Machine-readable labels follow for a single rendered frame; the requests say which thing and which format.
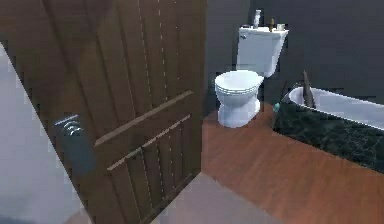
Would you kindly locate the small beige box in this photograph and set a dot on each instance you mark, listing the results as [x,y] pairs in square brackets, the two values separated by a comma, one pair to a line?
[280,26]

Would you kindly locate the brown wooden room door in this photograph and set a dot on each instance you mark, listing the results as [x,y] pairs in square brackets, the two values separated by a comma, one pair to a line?
[140,83]

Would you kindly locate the small brown bottle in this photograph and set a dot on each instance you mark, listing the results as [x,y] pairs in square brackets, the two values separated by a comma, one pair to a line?
[272,24]

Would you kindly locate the dark green marble bathtub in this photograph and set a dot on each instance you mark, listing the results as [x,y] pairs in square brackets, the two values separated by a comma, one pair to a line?
[333,130]

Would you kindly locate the white toilet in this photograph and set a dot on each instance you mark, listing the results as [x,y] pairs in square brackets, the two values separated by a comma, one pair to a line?
[246,76]

